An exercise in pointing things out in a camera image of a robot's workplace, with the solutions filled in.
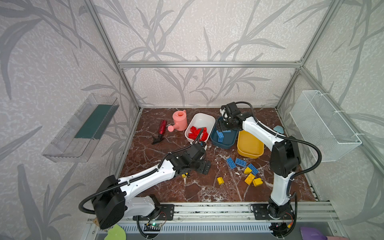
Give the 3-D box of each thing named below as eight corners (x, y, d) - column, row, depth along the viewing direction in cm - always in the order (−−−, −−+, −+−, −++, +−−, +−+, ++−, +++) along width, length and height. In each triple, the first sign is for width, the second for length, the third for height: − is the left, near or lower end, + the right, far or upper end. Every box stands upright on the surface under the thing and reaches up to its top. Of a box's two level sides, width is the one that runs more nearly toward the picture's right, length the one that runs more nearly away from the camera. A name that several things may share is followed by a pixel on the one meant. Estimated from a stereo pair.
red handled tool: (153, 144, 101) (152, 141, 99) (161, 122, 113) (160, 119, 111) (161, 145, 101) (159, 142, 98) (168, 123, 113) (167, 120, 110)
